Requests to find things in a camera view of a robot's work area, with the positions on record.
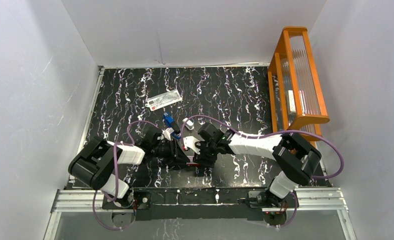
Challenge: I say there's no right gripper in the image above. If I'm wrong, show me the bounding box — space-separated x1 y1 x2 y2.
193 138 219 169

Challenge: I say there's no red white staple box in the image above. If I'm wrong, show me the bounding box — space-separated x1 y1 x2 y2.
186 162 201 167

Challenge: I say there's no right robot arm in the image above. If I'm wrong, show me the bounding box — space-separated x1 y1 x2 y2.
183 122 322 207

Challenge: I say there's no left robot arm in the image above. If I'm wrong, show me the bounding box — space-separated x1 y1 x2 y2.
68 126 190 208

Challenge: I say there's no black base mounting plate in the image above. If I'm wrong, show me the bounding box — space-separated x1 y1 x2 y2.
102 187 299 225

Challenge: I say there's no white plastic package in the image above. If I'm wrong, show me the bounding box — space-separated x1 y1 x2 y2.
145 89 182 111

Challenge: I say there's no orange wooden rack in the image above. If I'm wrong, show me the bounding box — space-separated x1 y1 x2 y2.
267 26 330 136

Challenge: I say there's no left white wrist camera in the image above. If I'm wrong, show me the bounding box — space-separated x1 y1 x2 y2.
162 127 174 141

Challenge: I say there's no aluminium frame rail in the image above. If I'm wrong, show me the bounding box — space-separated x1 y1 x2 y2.
44 187 356 240

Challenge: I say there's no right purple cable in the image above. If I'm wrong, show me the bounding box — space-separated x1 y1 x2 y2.
180 114 345 228

